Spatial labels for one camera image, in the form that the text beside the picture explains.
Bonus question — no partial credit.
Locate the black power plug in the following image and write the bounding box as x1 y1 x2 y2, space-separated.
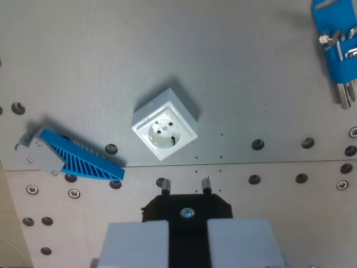
141 175 234 268

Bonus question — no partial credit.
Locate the silver hex key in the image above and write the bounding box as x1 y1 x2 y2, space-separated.
345 27 357 102
334 31 352 109

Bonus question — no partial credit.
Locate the blue ribbed plastic rack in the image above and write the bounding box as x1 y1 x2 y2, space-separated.
38 128 126 182

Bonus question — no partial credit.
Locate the white wall socket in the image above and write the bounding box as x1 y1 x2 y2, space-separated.
131 88 199 162

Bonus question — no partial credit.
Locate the silver thumb screw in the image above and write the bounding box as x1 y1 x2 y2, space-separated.
319 33 336 47

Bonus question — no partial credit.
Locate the grey plastic bracket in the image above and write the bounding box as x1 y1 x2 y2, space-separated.
18 131 66 176

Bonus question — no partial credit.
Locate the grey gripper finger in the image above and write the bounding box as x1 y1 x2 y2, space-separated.
98 220 170 268
207 217 287 268

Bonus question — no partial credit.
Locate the blue plastic tool holder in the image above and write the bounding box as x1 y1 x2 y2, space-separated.
311 0 357 83

